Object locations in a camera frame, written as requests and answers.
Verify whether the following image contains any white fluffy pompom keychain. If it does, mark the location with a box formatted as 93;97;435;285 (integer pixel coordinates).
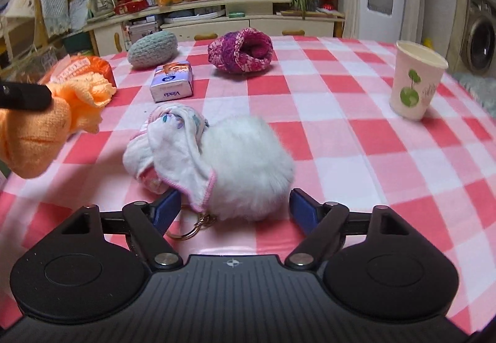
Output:
201;115;295;221

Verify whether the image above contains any orange white tissue pack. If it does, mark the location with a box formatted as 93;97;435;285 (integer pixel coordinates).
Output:
38;54;116;87

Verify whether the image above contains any purple knitted hat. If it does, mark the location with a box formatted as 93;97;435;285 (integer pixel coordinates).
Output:
208;27;274;74

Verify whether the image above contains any red gift box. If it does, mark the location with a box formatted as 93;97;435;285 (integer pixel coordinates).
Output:
114;0;150;15

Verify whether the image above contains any grey-green crochet pouch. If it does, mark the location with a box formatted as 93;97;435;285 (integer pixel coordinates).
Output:
128;30;178;69

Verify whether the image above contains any paper cup green print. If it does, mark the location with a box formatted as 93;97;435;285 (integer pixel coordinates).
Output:
389;41;449;121

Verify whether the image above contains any orange towel cloth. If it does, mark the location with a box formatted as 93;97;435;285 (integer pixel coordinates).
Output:
1;73;117;179

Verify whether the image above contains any blue Vinda tissue box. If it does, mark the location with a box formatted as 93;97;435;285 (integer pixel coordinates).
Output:
150;61;193;103

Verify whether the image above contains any front-load washing machine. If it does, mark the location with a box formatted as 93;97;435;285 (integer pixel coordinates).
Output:
461;0;495;77

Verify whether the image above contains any cream TV cabinet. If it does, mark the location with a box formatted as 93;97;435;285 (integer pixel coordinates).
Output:
82;0;346;56

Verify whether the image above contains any wooden chair with lace cover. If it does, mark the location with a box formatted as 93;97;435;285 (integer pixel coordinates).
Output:
33;0;71;48

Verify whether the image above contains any red white checkered tablecloth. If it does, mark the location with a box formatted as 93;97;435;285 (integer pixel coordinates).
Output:
1;36;495;332

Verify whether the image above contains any white knotted cloth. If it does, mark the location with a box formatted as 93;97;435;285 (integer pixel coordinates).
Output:
123;101;215;213

